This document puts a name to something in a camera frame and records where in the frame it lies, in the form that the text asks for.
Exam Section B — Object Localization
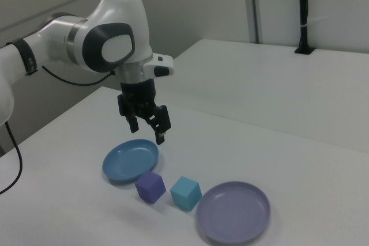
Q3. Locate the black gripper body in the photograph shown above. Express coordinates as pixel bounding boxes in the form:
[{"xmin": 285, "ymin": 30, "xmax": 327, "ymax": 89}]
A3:
[{"xmin": 119, "ymin": 78, "xmax": 158, "ymax": 114}]

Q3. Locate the purple cube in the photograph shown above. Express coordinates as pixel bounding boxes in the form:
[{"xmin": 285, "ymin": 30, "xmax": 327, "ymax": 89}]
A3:
[{"xmin": 134, "ymin": 171, "xmax": 167, "ymax": 204}]

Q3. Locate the teal cube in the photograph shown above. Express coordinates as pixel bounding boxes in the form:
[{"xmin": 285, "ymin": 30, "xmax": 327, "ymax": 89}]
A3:
[{"xmin": 170, "ymin": 175, "xmax": 202, "ymax": 211}]

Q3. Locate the blue plate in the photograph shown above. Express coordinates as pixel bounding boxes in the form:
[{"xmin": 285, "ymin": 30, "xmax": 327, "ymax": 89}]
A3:
[{"xmin": 102, "ymin": 138, "xmax": 160, "ymax": 186}]

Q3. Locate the purple plate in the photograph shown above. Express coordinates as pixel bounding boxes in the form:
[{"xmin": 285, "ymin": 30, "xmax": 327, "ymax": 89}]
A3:
[{"xmin": 195, "ymin": 181, "xmax": 271, "ymax": 244}]

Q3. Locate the black cable strap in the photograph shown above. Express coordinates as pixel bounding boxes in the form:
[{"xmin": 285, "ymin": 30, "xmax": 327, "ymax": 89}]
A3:
[{"xmin": 13, "ymin": 37, "xmax": 40, "ymax": 77}]

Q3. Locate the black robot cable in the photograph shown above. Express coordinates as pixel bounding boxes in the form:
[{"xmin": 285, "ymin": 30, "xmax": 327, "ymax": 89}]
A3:
[{"xmin": 0, "ymin": 65, "xmax": 116, "ymax": 196}]

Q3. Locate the grey partition post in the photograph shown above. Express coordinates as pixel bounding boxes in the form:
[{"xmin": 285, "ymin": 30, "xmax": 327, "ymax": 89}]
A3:
[{"xmin": 247, "ymin": 0, "xmax": 260, "ymax": 44}]

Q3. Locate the black camera pole with clamp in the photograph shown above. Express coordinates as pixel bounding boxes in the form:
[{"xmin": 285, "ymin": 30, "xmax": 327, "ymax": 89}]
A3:
[{"xmin": 293, "ymin": 0, "xmax": 315, "ymax": 55}]

